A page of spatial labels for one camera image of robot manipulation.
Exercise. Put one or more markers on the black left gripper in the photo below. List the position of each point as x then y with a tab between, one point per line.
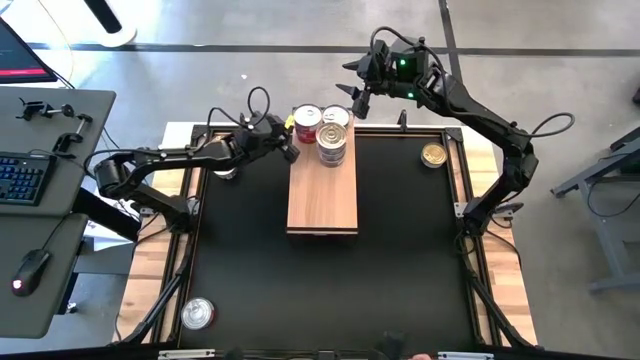
260	142

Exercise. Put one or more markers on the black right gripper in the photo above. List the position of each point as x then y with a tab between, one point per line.
400	75

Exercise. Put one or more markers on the silver lid green label can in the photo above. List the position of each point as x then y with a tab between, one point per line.
336	114

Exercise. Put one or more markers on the silver cans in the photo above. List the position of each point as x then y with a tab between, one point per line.
331	136

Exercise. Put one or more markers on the blue Wild Planet can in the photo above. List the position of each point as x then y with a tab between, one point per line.
332	163
332	156

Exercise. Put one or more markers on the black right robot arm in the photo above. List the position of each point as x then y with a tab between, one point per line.
475	112

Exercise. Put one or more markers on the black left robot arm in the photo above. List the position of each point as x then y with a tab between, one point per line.
175	157

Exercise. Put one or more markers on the gold lid seafood can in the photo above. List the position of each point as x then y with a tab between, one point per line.
434	154

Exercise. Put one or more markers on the yellow tag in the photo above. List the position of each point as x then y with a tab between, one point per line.
289	121

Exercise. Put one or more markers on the wooden board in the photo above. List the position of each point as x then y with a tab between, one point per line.
322	200

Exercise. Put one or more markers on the pale lid green label can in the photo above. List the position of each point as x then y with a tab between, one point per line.
226	174

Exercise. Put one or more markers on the black desk leg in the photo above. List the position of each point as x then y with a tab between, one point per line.
105	215

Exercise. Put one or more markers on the black support strut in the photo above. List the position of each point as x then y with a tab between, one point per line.
495	310
160	305

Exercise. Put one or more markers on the white stand base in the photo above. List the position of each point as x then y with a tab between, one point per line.
107	22

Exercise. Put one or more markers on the small black desk clamp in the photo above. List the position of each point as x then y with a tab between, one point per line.
67	142

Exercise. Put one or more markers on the person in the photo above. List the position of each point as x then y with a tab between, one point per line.
390	347

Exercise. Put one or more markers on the grey desk panel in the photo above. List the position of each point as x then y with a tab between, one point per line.
55	135
35	310

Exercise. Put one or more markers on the long black desk clamp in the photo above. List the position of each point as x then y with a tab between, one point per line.
47	109

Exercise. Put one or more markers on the black RGB keyboard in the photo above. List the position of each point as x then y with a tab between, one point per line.
22	177

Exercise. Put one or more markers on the dark monitor red stripe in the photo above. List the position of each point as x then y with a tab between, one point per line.
20	55

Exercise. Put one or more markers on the black computer mouse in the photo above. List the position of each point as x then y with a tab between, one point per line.
30	272

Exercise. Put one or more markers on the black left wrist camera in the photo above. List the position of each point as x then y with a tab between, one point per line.
262	125

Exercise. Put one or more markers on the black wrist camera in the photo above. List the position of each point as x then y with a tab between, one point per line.
262	125
378	52

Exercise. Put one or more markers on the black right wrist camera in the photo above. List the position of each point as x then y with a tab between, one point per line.
378	52

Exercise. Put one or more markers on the black rail mount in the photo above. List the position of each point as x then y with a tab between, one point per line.
401	119

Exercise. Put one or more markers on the black aluminium table frame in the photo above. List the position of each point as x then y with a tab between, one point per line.
390	131

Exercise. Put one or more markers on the silver bracket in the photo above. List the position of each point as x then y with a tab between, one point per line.
465	356
186	354

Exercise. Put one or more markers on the grey desk frame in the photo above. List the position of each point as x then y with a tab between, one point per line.
600	210

